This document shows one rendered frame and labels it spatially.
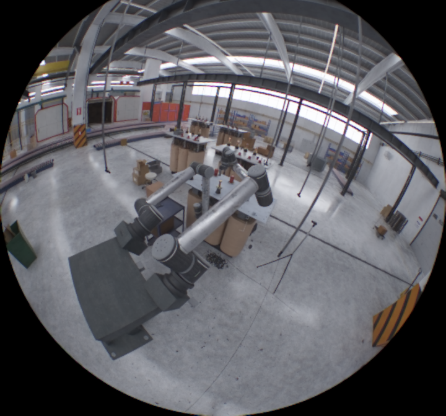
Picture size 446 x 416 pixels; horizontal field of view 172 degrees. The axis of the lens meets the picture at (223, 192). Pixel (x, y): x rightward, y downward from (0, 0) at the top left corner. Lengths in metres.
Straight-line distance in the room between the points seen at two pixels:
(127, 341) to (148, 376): 0.60
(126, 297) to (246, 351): 1.94
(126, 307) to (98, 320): 0.28
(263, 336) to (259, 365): 0.54
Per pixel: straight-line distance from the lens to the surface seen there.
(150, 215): 1.53
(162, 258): 0.95
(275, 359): 2.88
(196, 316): 2.56
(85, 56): 11.67
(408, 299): 4.55
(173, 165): 5.31
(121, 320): 1.32
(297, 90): 9.94
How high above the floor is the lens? 2.52
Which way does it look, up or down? 31 degrees down
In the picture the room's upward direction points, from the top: 13 degrees clockwise
